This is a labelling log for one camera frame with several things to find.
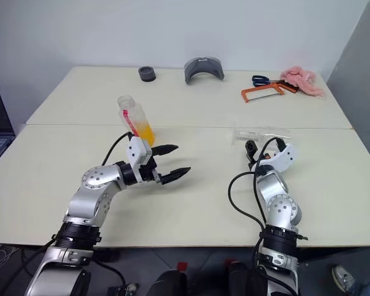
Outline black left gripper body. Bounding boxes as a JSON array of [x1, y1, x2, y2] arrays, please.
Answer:
[[138, 156, 165, 186]]

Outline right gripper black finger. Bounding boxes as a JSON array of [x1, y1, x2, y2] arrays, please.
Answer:
[[245, 139, 260, 163]]

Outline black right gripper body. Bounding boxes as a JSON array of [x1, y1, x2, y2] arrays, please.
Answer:
[[249, 154, 274, 171]]

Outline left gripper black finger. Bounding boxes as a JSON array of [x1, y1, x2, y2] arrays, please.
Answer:
[[150, 143, 180, 157], [160, 166, 192, 186]]

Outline clear plastic container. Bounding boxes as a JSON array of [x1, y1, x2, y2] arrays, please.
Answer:
[[231, 125, 292, 146]]

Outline bottle with orange liquid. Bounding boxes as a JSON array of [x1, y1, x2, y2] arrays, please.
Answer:
[[117, 94, 157, 147]]

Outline orange hacksaw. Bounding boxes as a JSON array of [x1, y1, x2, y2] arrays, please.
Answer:
[[240, 80, 299, 104]]

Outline black round cap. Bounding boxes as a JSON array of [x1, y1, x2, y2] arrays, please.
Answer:
[[138, 66, 157, 83]]

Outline grey curved plastic part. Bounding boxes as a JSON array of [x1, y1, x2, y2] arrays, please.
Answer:
[[184, 56, 225, 85]]

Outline pink fluffy cloth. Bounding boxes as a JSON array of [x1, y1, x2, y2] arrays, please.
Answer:
[[279, 65, 327, 99]]

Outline dark rounded shape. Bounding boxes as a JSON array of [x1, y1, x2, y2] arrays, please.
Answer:
[[154, 268, 189, 296]]

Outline black box with white knob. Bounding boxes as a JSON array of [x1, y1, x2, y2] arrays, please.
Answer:
[[107, 283, 139, 296]]

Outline grey white sneaker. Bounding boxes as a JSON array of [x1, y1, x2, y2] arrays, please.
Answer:
[[331, 265, 355, 291]]

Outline blue jeans leg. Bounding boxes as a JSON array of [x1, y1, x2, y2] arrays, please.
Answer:
[[347, 271, 370, 296]]

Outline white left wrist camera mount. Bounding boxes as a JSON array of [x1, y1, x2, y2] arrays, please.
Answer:
[[125, 135, 152, 183]]

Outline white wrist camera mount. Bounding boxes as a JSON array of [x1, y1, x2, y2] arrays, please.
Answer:
[[266, 142, 299, 173], [125, 135, 152, 183]]

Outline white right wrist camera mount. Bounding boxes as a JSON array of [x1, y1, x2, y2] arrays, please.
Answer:
[[266, 142, 299, 173]]

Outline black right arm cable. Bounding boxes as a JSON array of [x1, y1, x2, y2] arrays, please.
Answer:
[[228, 138, 286, 231]]

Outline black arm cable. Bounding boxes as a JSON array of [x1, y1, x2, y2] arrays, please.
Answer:
[[228, 138, 286, 231], [101, 131, 135, 167]]

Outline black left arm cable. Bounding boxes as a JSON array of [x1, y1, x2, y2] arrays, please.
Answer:
[[101, 131, 135, 167]]

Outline blue handled scissors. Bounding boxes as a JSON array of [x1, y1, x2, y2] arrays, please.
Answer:
[[252, 75, 286, 88]]

